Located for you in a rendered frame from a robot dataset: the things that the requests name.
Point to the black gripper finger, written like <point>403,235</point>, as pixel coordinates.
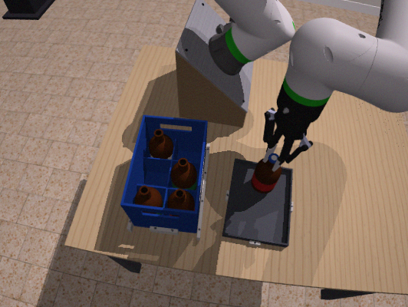
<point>285,155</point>
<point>268,137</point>

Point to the brown glass bottle with red label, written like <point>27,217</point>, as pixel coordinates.
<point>264,178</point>

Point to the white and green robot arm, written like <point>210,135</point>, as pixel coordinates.
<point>325,55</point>

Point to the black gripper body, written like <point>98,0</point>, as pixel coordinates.
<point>291,126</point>

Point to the blue plastic bottle crate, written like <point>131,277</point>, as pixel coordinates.
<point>156,173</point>

